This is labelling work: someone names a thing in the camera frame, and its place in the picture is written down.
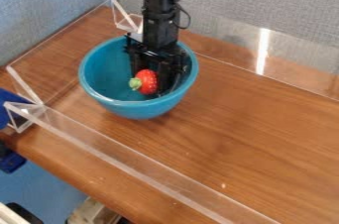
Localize red strawberry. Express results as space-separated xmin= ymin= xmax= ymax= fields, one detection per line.
xmin=128 ymin=69 xmax=157 ymax=95

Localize black cable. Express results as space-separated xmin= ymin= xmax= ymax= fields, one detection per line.
xmin=173 ymin=3 xmax=193 ymax=31

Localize blue clamp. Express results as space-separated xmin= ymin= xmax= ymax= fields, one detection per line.
xmin=0 ymin=87 xmax=31 ymax=173

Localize white and black object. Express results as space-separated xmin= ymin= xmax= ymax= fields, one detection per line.
xmin=0 ymin=202 xmax=44 ymax=224

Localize blue bowl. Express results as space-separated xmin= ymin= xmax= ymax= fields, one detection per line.
xmin=79 ymin=36 xmax=199 ymax=120

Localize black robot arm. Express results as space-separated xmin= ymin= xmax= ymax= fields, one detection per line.
xmin=124 ymin=0 xmax=188 ymax=96

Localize beige object under table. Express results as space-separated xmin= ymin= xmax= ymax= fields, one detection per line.
xmin=67 ymin=197 xmax=121 ymax=224

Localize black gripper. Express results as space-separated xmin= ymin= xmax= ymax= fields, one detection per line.
xmin=125 ymin=11 xmax=187 ymax=94

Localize clear acrylic barrier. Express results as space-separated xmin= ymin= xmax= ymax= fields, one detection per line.
xmin=0 ymin=6 xmax=339 ymax=224

